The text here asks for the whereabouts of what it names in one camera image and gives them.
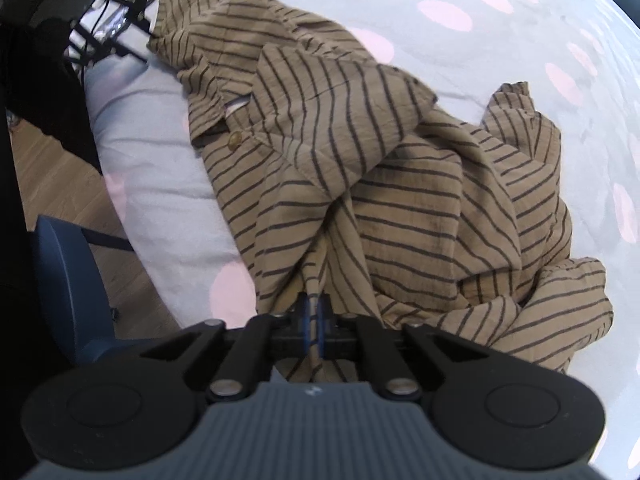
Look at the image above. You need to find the blue plastic chair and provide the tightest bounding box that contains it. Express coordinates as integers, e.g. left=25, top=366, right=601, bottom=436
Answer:
left=31, top=215, right=151, bottom=366

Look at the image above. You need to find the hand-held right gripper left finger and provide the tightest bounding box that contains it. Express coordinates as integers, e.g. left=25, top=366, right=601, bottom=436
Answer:
left=140, top=291, right=315, bottom=404

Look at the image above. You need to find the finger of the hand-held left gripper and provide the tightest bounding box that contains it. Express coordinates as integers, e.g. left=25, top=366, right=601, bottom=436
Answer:
left=64, top=0, right=157, bottom=67

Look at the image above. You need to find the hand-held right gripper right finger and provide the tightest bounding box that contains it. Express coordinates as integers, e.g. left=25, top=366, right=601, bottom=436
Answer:
left=315, top=292, right=490, bottom=402

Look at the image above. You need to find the tan striped shirt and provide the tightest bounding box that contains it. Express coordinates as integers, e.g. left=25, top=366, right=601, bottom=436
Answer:
left=146, top=0, right=615, bottom=386

